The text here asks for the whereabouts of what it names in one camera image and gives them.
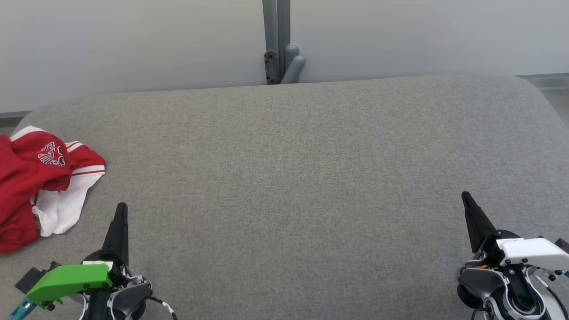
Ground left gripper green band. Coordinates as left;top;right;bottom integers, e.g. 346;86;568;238
26;203;135;320

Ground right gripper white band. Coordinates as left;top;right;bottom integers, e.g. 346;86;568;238
461;191;569;272

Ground red jersey shirt white sleeves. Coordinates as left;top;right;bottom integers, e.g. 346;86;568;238
9;126;106;237

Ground red shorts with white stripe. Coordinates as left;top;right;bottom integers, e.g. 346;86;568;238
0;136;74;255

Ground grey fabric sofa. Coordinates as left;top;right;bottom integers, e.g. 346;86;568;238
0;73;569;320

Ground dark grey hinge plate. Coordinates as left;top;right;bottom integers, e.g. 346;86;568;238
264;50;279;85

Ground black cable with white marks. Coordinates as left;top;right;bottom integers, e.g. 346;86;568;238
149;296;178;320

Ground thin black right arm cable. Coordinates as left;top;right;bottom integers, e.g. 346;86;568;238
531;273;569;320

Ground teal left camera connector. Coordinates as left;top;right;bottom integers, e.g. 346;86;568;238
10;297;37;320

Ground grey rounded bracket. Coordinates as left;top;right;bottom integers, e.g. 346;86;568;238
280;44;306;84

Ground grey metal post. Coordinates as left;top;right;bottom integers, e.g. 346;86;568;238
262;0;291;85

